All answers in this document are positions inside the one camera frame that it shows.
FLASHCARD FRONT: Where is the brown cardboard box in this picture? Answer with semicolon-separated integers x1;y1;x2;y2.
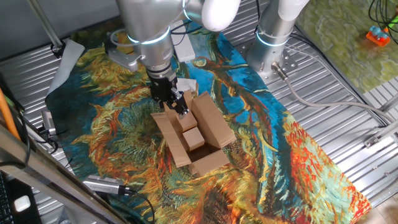
150;89;238;178

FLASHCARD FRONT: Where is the orange cable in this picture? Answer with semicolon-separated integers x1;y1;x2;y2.
0;88;21;141

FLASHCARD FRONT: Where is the metal tripod pole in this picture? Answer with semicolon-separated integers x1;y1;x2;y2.
26;0;67;59

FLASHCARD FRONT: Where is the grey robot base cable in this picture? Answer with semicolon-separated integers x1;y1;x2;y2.
270;61;397;124

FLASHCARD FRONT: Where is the green plastic stick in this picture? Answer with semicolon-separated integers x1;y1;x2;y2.
384;14;398;32

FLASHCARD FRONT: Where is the white power strip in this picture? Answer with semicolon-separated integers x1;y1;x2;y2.
170;20;196;63

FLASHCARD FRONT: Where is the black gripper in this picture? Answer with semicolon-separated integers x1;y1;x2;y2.
147;69;190;120

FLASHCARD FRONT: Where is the orange toy block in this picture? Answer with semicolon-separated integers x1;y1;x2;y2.
366;30;391;47

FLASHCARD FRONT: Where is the black keyboard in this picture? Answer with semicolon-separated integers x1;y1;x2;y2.
0;172;15;224

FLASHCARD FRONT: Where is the blue toy piece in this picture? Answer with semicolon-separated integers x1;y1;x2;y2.
369;25;389;40

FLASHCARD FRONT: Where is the green patterned mat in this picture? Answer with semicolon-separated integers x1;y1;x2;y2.
294;0;398;95

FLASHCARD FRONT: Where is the white rounded device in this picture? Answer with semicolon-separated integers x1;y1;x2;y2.
14;195;32;213

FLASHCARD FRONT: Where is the sunflower painting cloth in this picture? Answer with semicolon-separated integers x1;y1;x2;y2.
45;18;373;224

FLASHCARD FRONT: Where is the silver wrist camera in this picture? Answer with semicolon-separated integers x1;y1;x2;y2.
104;30;142;73

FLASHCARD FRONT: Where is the aluminium frame beam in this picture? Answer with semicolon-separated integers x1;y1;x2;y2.
0;124;129;224

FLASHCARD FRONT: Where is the aluminium rail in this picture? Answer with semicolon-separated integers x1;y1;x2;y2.
363;119;398;149
377;92;398;113

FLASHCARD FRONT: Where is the gold and white tissue pack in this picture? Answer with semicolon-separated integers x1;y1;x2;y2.
176;77;200;95

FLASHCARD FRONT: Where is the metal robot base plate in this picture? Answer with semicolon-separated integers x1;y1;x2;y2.
239;40;299;85

